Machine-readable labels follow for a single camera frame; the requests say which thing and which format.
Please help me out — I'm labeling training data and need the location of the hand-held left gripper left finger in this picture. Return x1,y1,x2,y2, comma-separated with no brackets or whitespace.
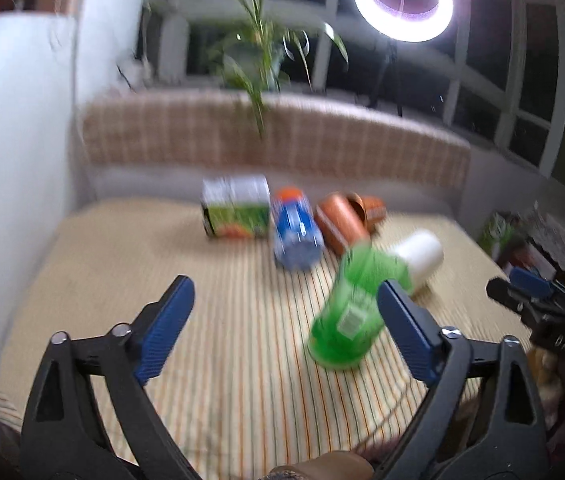
21,275,203,480

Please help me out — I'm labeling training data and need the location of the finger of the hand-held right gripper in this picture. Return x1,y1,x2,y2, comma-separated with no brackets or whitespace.
509,266,565,311
486,277,538,320

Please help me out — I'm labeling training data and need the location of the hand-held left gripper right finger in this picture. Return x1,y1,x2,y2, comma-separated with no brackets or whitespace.
373,280,548,480

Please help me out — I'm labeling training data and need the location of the white cup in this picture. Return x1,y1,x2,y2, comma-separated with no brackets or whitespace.
391,230,445,295

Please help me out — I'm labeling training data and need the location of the brown cup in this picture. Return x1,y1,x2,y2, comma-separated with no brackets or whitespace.
313,191,388,257

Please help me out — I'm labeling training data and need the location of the green packet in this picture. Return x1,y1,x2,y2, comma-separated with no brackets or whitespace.
479,211,514,257

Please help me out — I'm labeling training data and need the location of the green transparent plastic bottle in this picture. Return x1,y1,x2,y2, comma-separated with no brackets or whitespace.
309,241,414,372

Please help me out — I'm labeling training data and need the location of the striped bed sheet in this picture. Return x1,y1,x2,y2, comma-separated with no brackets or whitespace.
0,197,531,477

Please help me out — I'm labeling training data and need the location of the green juice carton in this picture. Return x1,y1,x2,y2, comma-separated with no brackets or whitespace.
201,175,271,239

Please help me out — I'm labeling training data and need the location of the blue plastic bottle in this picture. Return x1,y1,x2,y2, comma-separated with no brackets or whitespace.
271,186,325,269

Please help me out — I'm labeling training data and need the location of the brown cloth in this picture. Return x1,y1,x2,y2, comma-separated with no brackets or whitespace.
261,451,374,480

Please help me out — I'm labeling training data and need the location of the plaid sofa backrest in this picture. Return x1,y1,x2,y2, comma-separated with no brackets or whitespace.
82,87,472,192

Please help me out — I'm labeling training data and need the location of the black light stand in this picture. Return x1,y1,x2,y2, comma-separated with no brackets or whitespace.
365,39,404,117

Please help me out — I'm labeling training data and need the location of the potted green plant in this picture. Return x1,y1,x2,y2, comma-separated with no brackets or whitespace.
205,0,349,137

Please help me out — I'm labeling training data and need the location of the ring light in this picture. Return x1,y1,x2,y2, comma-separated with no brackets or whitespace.
352,0,469,44

